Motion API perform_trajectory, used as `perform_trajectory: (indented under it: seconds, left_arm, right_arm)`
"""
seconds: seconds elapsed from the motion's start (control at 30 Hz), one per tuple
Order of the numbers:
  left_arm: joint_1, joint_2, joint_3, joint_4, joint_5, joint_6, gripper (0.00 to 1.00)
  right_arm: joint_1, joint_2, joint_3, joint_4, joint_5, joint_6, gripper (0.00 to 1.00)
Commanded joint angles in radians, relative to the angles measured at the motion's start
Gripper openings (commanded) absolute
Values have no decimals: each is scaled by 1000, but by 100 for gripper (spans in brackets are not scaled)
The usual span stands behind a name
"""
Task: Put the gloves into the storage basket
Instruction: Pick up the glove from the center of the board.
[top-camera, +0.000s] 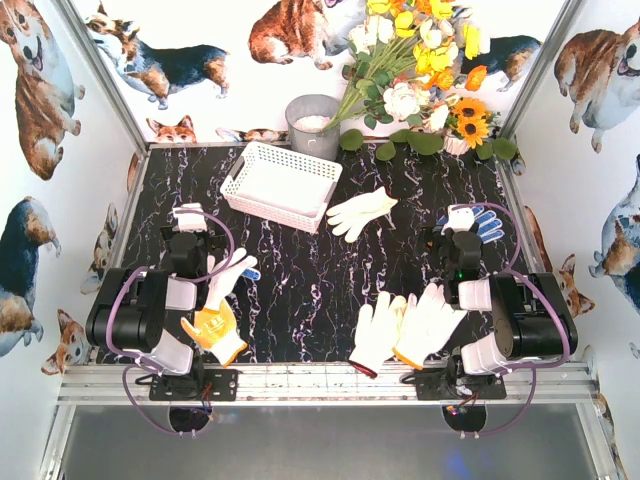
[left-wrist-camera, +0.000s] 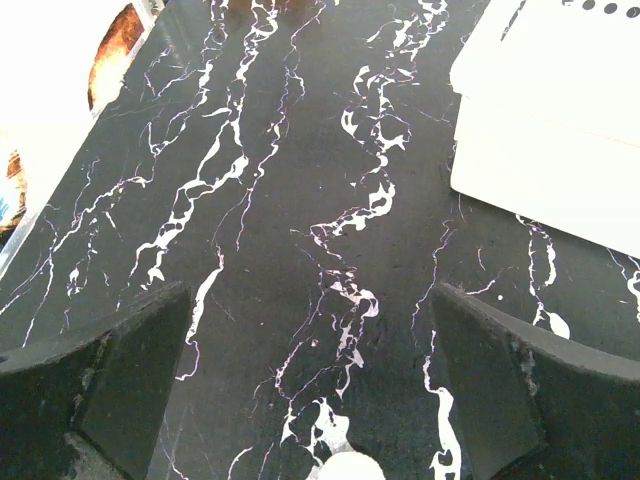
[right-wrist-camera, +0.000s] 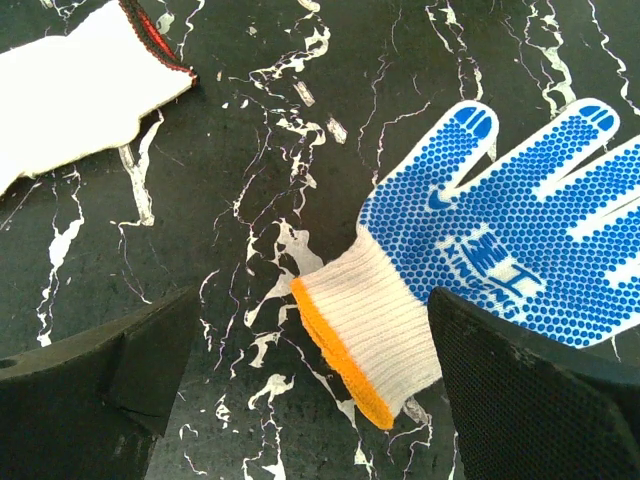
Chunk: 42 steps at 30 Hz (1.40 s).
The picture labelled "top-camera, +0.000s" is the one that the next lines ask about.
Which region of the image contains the white glove orange cuff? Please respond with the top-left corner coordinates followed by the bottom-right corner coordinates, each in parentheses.
top-left (392, 283), bottom-right (467, 370)

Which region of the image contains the yellow coated work glove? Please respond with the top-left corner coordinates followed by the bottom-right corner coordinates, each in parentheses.
top-left (180, 300), bottom-right (248, 368)

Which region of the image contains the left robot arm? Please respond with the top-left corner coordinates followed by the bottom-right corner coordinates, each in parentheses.
top-left (86, 203), bottom-right (217, 376)

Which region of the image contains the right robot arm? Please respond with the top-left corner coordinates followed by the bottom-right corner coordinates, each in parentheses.
top-left (425, 202), bottom-right (578, 376)

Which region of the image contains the white plastic storage basket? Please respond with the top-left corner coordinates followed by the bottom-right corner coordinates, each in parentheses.
top-left (221, 142), bottom-right (343, 234)

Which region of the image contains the blue dotted work glove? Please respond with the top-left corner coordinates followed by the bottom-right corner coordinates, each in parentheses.
top-left (472, 205), bottom-right (504, 244)

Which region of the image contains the white glove blue finger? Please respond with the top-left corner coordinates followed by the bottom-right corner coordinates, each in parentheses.
top-left (205, 247), bottom-right (261, 311)

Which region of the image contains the cream glove red cuff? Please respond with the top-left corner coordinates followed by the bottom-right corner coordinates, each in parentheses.
top-left (348, 291), bottom-right (407, 379)

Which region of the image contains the cream knit glove pair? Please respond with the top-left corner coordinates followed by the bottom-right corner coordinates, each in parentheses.
top-left (326, 187), bottom-right (398, 243)

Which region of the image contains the small sunflower pot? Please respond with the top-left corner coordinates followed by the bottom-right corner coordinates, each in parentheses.
top-left (443, 97), bottom-right (501, 160)

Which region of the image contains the grey metal bucket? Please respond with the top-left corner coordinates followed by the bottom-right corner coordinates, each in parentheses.
top-left (285, 94), bottom-right (340, 161)

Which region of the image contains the artificial flower bouquet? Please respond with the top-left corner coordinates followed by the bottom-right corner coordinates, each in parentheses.
top-left (327, 1), bottom-right (491, 131)

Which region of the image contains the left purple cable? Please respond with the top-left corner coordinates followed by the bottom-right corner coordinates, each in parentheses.
top-left (107, 211), bottom-right (236, 439)

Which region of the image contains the purple cable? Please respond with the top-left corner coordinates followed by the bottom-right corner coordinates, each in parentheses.
top-left (107, 211), bottom-right (236, 439)
top-left (452, 202), bottom-right (574, 441)

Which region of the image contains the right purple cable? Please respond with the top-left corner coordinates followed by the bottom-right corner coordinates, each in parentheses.
top-left (452, 202), bottom-right (574, 441)

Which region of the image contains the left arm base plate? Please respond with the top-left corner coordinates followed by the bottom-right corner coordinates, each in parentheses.
top-left (149, 369), bottom-right (239, 402)

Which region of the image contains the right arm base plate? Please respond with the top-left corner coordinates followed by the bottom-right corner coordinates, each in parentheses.
top-left (400, 369), bottom-right (507, 401)

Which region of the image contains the aluminium front rail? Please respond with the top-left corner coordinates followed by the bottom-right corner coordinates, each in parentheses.
top-left (56, 362), bottom-right (597, 407)

